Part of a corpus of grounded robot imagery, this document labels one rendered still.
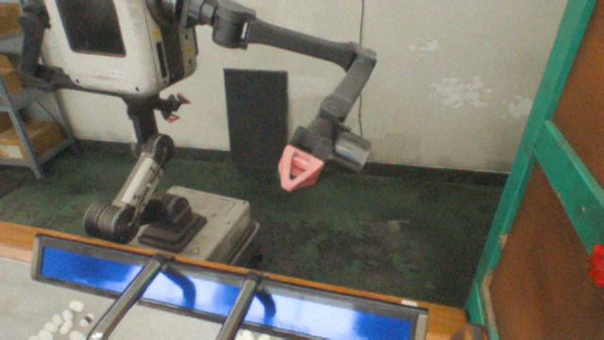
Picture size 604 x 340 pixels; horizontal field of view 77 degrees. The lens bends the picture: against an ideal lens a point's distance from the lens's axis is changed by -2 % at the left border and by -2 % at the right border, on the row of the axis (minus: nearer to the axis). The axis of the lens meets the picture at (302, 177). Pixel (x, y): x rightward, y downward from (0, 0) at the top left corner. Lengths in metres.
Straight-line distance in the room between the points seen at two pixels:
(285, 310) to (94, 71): 0.97
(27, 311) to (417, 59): 2.27
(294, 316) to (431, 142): 2.35
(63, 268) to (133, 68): 0.65
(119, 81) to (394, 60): 1.77
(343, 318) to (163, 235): 1.15
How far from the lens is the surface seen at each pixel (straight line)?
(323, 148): 0.62
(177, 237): 1.59
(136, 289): 0.58
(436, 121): 2.75
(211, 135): 3.02
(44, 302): 1.20
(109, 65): 1.26
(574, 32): 0.71
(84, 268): 0.70
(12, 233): 1.45
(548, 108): 0.74
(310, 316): 0.56
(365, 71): 1.06
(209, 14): 1.12
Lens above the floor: 1.52
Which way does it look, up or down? 32 degrees down
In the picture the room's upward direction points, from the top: straight up
